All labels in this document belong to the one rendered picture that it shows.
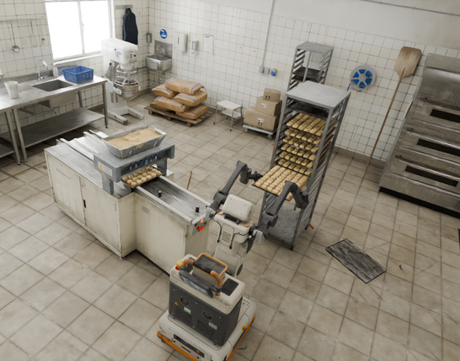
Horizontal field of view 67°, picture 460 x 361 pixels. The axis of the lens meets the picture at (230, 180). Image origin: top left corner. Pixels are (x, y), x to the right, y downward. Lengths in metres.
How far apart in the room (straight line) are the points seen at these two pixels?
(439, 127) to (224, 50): 4.05
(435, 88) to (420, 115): 0.38
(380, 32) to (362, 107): 1.20
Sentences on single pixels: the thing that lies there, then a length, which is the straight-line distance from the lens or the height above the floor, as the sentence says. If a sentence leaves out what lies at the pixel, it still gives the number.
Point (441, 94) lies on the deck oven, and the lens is 5.44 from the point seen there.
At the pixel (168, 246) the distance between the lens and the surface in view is 3.43.
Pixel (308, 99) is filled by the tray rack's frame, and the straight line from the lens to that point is 3.39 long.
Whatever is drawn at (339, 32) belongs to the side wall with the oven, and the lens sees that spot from 6.45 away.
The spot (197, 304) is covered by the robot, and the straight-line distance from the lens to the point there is 2.76.
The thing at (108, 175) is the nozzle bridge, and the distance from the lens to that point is 3.32.
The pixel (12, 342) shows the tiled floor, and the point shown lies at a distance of 3.58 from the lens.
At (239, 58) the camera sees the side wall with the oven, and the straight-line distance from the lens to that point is 7.11.
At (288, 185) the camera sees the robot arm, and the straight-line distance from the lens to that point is 2.80.
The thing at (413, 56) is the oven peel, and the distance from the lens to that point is 6.33.
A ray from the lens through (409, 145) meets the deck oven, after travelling 5.61.
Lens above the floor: 2.81
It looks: 32 degrees down
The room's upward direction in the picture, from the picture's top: 8 degrees clockwise
